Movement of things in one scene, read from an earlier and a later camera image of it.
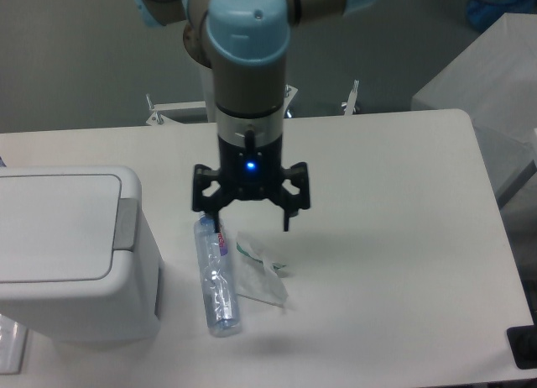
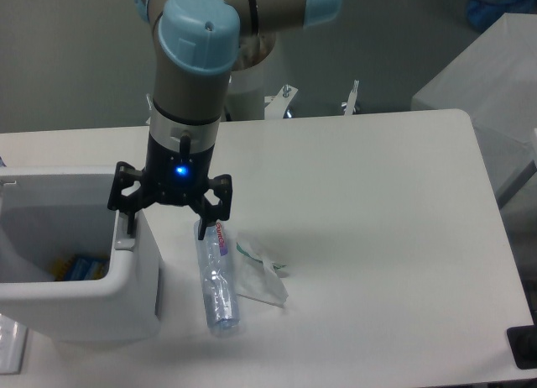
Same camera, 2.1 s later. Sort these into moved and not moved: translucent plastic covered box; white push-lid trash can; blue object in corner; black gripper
Moved: black gripper
Not moved: blue object in corner; white push-lid trash can; translucent plastic covered box
